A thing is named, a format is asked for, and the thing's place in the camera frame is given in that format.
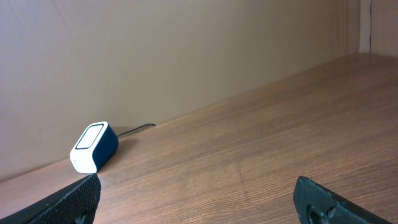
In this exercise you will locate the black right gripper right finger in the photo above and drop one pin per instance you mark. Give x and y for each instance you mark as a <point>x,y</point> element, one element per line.
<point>316,204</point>

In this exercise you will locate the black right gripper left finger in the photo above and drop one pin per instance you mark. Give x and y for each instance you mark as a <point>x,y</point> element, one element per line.
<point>75,204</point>

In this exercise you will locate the white barcode scanner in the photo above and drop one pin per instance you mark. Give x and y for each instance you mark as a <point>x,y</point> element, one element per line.
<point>94,148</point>

